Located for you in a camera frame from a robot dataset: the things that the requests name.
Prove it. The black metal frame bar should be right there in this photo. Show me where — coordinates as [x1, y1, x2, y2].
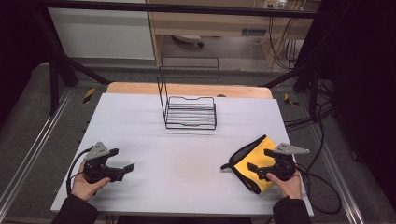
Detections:
[34, 0, 331, 20]

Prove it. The person's left hand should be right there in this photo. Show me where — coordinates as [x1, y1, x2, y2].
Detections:
[70, 161, 112, 202]

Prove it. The black curtain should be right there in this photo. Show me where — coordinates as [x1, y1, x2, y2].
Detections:
[298, 0, 396, 203]
[0, 0, 49, 126]

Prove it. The aluminium floor rail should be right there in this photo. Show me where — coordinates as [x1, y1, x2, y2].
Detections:
[310, 123, 366, 224]
[0, 89, 75, 213]

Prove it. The white power strip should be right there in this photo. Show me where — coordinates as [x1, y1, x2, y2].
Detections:
[262, 0, 288, 9]

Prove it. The white cabinet panel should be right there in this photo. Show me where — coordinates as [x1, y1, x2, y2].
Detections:
[48, 7, 156, 61]

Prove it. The hand-held gripper black cable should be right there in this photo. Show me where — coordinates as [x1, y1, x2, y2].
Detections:
[293, 164, 343, 216]
[65, 147, 94, 197]

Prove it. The right hand-held gripper black cable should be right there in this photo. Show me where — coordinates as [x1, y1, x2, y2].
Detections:
[293, 164, 343, 216]

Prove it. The yellow towel with black trim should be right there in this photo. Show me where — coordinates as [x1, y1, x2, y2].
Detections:
[220, 133, 280, 196]

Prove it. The black wire rack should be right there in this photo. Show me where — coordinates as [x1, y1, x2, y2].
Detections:
[156, 56, 221, 131]

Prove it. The black floor cable bundle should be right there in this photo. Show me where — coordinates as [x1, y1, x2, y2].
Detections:
[283, 78, 336, 133]

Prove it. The white table board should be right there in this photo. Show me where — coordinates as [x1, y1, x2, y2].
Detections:
[49, 92, 315, 217]

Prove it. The person's right hand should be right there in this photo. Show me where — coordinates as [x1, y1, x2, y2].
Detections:
[265, 171, 304, 201]

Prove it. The left hand-held gripper black cable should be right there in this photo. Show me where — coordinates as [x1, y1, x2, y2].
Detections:
[65, 147, 94, 197]

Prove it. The yellow and black tape strip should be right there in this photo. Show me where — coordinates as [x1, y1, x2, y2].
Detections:
[283, 92, 300, 107]
[82, 87, 96, 105]

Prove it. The light wooden desk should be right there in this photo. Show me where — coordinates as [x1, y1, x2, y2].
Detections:
[146, 0, 321, 68]

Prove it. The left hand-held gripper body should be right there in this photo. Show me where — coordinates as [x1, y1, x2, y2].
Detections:
[82, 141, 125, 185]

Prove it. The black metal frame post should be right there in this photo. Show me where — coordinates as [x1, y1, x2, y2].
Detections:
[262, 60, 322, 123]
[31, 8, 112, 117]

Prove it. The hanging black cable bundle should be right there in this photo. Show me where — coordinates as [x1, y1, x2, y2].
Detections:
[268, 17, 310, 71]

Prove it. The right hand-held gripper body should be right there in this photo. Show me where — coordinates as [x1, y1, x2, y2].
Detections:
[264, 142, 311, 182]

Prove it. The light wooden table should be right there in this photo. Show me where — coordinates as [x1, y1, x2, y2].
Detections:
[106, 81, 274, 100]

